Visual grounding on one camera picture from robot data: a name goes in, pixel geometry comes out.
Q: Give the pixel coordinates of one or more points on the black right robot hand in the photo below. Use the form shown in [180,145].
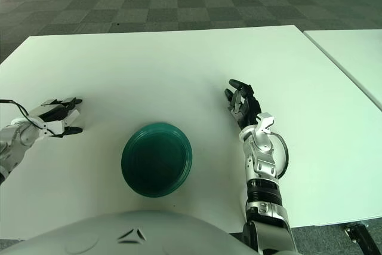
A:
[250,108]

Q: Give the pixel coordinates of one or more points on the white side table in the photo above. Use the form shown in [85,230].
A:
[358,53]

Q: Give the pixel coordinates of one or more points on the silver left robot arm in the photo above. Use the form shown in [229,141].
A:
[15,144]

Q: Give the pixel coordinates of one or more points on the black table foot with caster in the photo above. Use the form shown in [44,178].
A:
[362,237]

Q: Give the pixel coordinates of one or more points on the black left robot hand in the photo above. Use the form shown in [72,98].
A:
[50,113]

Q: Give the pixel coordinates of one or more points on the round green plate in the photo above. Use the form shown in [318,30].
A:
[158,162]

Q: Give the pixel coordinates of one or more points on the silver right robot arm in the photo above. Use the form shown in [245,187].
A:
[262,171]

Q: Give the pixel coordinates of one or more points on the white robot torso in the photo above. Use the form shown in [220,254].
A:
[134,234]

